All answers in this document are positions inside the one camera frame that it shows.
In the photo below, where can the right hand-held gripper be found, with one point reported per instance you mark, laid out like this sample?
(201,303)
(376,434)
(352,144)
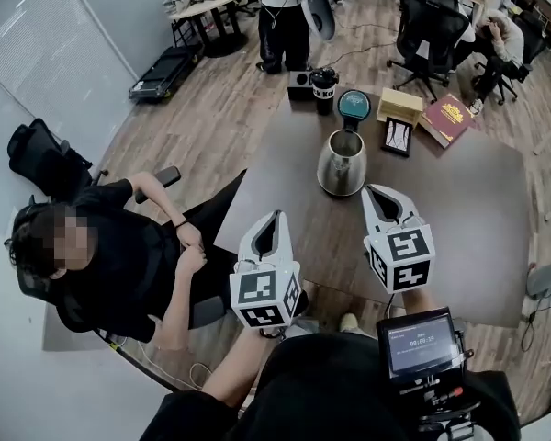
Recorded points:
(406,255)

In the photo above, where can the person's right forearm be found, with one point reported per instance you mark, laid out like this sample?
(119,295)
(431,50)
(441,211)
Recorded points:
(415,301)

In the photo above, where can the dark red hardcover book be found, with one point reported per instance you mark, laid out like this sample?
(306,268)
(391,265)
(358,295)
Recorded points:
(446,117)

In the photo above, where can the person's light shoe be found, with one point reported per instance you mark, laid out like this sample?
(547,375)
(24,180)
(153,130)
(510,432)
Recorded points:
(349,322)

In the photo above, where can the person's left forearm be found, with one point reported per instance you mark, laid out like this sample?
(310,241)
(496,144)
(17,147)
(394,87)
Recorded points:
(234,370)

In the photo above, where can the black chest-mounted screen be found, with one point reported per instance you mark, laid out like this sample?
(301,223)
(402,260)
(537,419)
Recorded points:
(420,345)

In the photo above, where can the black mesh office chair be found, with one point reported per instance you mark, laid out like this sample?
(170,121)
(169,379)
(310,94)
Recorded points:
(429,35)
(530,48)
(73,313)
(46,159)

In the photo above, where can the person's black clothing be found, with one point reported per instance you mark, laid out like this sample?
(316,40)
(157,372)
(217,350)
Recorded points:
(330,393)

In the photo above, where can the black and white speaker box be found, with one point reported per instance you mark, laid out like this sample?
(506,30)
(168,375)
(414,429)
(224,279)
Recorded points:
(299,86)

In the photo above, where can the black framed picture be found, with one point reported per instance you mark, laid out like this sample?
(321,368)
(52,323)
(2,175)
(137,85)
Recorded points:
(397,137)

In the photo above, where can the white oval shell device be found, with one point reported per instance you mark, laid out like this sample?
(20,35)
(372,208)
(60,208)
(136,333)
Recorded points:
(319,14)

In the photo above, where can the steel kettle with teal lid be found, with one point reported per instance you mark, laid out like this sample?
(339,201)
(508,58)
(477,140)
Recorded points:
(342,168)

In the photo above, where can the grey padded seat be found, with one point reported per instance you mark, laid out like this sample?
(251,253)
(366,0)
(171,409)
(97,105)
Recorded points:
(548,276)

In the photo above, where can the black camera rig mount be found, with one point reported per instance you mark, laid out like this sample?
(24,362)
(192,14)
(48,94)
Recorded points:
(441,404)

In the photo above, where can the black flat treadmill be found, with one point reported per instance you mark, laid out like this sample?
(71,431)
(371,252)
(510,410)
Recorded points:
(163,76)

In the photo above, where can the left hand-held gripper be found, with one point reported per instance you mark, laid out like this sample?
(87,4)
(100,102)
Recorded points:
(266,287)

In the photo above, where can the round light wooden table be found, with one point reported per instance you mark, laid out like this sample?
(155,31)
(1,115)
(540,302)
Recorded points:
(211,9)

